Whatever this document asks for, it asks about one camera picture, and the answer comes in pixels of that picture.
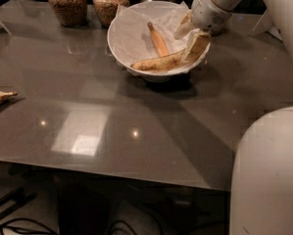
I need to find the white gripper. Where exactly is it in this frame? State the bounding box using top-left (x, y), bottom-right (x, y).
top-left (174, 0), bottom-right (232, 62)

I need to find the large yellow banana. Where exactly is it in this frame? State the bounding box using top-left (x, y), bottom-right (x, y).
top-left (130, 50), bottom-right (187, 71)

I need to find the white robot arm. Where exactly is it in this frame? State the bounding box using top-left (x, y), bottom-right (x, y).
top-left (190, 0), bottom-right (293, 235)

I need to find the white bowl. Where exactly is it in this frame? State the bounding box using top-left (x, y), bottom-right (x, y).
top-left (107, 0), bottom-right (212, 83)

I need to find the white paper bowl liner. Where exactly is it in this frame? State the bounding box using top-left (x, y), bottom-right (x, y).
top-left (108, 1), bottom-right (189, 67)

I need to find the white card stand right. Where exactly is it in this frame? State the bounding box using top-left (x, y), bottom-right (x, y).
top-left (251, 10), bottom-right (282, 40)

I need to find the glass jar of grains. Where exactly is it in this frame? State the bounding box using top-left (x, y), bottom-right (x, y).
top-left (92, 0), bottom-right (130, 27)
top-left (48, 0), bottom-right (87, 26)

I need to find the glass jar of grains left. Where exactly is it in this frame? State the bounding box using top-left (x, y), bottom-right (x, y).
top-left (48, 0), bottom-right (87, 26)

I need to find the black floor cable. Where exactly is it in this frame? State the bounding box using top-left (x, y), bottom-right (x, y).
top-left (0, 217), bottom-right (59, 235)

